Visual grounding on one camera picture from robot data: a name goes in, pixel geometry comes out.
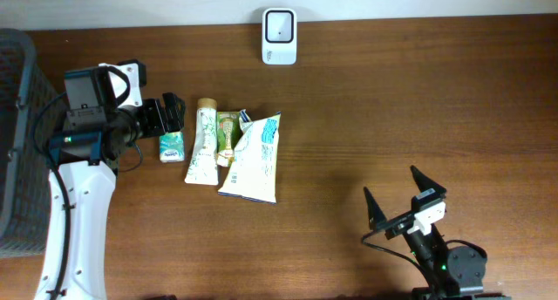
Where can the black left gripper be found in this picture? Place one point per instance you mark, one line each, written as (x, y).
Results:
(159, 121)

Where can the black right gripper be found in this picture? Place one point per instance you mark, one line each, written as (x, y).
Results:
(378, 219)

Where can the teal tissue pack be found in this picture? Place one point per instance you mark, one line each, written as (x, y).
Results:
(172, 147)

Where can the green snack stick packet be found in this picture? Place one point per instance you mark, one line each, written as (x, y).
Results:
(228, 134)

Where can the white tube with gold cap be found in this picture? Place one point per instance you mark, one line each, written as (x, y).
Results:
(203, 168)

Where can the cream snack bag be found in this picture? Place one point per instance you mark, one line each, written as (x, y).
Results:
(252, 174)

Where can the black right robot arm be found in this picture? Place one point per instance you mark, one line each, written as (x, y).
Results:
(451, 269)

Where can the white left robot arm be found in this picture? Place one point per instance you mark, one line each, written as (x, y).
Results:
(106, 116)

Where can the white barcode scanner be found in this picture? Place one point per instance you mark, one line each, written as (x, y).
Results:
(279, 36)

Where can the dark grey plastic basket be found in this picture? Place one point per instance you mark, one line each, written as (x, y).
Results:
(25, 191)

